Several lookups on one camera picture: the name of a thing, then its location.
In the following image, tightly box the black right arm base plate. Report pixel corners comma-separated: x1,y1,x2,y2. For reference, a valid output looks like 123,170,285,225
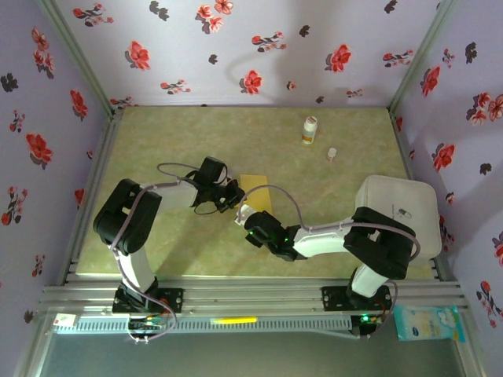
321,285,394,313

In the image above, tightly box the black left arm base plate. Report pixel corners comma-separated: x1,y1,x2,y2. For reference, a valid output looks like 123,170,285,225
112,287,185,314

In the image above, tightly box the aluminium table side rail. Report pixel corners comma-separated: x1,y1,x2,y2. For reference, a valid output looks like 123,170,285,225
58,112,123,286
388,108,459,283

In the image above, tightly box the grey left arm cable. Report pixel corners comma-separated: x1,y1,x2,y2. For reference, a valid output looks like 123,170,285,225
109,162,201,345

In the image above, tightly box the blue wet wipes pack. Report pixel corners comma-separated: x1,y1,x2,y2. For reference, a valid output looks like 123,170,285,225
394,305,467,342

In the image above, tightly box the yellow paper sheet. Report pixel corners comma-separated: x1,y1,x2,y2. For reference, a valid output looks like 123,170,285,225
238,174,275,216

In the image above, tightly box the grey slotted cable duct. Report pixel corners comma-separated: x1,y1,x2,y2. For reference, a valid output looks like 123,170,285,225
57,316,353,335

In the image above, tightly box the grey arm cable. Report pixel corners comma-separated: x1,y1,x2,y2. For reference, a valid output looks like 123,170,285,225
237,185,421,341
109,162,201,345

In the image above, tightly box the yellow label strip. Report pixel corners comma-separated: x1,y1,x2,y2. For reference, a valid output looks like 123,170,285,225
211,316,259,325

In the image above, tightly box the aluminium corner post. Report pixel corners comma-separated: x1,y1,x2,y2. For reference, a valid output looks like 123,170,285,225
387,0,461,115
37,0,121,119

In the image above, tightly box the long aluminium mounting rail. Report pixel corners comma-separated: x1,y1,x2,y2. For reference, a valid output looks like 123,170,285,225
39,276,471,315

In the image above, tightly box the aluminium lower frame bar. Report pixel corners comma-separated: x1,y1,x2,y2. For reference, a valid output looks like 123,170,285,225
455,312,488,377
15,309,60,377

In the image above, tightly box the grey right arm cable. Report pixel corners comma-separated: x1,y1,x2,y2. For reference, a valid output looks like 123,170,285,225
237,185,421,341

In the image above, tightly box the large white pill bottle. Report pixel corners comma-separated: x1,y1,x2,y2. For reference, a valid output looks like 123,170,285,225
301,115,318,145

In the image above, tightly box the thin black left gripper wire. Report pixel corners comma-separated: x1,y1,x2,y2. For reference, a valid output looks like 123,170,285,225
194,198,221,216

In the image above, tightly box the small wired circuit board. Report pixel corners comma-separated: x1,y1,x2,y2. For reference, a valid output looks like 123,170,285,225
351,313,384,327
127,315,170,331

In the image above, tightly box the small white sticker label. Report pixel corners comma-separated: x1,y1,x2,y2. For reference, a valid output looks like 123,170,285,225
53,313,78,329

